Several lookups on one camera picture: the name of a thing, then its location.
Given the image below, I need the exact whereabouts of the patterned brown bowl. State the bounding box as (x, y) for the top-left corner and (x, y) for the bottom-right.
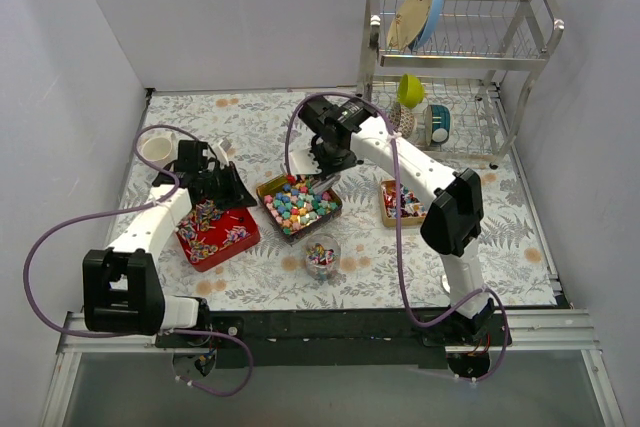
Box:
(389, 102), (416, 140)

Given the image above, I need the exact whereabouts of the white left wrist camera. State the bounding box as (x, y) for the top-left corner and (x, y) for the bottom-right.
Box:
(212, 138), (232, 165)

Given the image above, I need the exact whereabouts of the metal scoop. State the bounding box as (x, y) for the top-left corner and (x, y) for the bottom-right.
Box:
(311, 173), (341, 195)

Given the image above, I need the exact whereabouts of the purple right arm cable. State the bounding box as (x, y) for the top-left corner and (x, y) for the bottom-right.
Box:
(283, 92), (512, 384)

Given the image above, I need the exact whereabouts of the green bowl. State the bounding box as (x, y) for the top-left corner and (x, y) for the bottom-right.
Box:
(397, 74), (425, 109)

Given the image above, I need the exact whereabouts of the aluminium frame rail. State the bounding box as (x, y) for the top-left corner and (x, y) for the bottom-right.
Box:
(57, 312), (158, 353)

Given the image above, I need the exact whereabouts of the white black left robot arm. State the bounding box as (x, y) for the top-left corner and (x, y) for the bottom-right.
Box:
(82, 139), (257, 347)

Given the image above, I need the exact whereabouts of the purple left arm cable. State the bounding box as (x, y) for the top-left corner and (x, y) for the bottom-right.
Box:
(22, 124), (255, 396)

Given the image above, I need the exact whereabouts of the cream plate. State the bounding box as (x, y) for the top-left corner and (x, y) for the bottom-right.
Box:
(386, 0), (432, 52)

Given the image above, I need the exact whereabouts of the green tin of star candies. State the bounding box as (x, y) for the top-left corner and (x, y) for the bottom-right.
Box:
(256, 174), (343, 244)

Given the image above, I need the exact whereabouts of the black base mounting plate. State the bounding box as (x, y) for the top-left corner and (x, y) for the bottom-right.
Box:
(155, 309), (512, 369)

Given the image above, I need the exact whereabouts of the glass jar lid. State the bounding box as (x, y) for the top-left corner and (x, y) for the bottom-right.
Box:
(441, 274), (450, 294)

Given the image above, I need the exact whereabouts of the steel dish rack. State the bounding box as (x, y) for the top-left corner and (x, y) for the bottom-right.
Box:
(356, 0), (565, 169)

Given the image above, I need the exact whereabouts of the red tin of swirl lollipops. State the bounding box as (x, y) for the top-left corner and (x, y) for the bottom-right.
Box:
(176, 201), (261, 272)

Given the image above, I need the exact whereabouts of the teal white bowl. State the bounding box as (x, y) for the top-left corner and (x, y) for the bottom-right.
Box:
(424, 104), (451, 145)

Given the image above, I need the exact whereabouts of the clear glass jar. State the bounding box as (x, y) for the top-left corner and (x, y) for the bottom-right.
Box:
(303, 234), (341, 281)

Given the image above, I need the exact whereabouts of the white cup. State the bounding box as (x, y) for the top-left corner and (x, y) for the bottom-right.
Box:
(138, 134), (177, 168)

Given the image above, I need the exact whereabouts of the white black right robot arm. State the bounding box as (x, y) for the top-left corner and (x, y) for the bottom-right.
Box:
(285, 92), (497, 345)

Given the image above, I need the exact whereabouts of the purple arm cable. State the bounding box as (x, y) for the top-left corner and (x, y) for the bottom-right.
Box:
(283, 92), (512, 384)
(22, 124), (255, 396)

